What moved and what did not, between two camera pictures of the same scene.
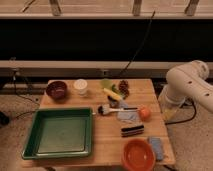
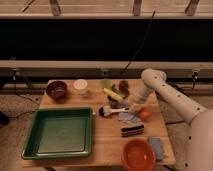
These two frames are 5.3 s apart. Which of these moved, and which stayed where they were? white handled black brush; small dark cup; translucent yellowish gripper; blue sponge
Moved: translucent yellowish gripper
Stayed: small dark cup; blue sponge; white handled black brush
